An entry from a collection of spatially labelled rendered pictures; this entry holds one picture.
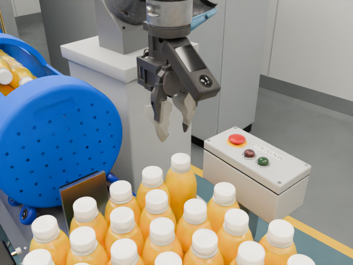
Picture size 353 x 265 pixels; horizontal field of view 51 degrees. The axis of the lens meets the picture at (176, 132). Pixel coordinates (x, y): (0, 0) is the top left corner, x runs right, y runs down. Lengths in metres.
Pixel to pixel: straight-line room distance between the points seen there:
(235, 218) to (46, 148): 0.40
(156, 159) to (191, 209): 0.67
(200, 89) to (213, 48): 1.79
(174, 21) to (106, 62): 0.52
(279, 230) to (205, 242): 0.12
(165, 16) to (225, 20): 1.70
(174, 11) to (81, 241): 0.37
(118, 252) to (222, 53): 1.89
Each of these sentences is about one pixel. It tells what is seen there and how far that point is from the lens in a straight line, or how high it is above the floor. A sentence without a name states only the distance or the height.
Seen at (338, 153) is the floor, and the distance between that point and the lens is 2.95.
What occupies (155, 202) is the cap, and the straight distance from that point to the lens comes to 0.64.
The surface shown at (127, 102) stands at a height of 1.04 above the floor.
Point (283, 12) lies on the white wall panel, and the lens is 3.50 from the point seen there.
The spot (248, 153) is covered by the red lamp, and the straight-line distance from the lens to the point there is 0.74.
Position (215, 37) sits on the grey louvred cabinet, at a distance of 2.32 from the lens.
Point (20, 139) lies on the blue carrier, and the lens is 0.75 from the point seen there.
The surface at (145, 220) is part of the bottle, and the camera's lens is 0.66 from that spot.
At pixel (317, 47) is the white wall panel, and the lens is 3.42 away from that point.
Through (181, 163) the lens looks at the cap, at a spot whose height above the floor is 1.10.
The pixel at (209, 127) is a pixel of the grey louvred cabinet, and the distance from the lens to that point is 2.58.
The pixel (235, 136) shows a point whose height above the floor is 1.11.
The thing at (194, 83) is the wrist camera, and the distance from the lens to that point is 0.57.
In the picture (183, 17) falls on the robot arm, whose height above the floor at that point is 1.38.
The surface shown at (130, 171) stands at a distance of 1.22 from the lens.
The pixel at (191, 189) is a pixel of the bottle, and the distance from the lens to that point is 0.75.
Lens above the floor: 1.52
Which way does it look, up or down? 31 degrees down
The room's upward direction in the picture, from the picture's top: straight up
